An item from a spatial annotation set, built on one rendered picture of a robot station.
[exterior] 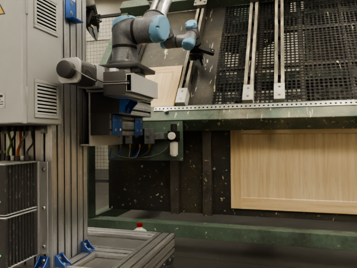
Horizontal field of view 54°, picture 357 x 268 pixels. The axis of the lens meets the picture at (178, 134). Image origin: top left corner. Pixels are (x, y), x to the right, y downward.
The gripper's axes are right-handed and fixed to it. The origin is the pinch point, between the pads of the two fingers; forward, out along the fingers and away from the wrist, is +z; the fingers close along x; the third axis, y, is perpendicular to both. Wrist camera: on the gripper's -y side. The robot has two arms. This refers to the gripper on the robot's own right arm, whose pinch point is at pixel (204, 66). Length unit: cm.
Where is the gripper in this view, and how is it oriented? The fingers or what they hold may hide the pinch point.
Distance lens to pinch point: 245.2
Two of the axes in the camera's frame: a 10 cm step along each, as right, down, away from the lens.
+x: -1.7, 7.9, -5.9
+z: 2.3, 6.1, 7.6
